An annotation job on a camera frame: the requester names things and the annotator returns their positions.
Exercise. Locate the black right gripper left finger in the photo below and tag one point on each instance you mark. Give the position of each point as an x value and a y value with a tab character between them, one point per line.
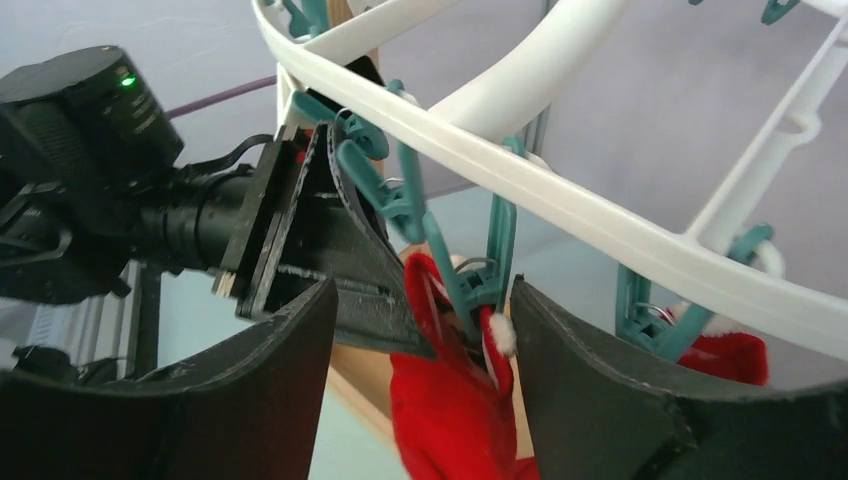
245	408

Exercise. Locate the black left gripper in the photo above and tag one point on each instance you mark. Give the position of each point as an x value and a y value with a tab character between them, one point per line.
218	216

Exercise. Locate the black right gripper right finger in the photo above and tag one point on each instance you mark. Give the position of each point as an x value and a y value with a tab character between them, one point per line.
601	408

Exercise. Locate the red Santa sock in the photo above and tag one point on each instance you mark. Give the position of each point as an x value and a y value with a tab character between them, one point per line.
453	417
726	350

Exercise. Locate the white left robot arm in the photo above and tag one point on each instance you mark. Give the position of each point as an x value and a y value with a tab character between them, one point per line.
89	183

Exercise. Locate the wooden hanger stand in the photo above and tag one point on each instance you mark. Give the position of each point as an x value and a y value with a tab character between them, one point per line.
361	378

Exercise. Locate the teal clothespin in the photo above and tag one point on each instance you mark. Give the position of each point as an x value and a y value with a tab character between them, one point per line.
669	332
401	200
477	281

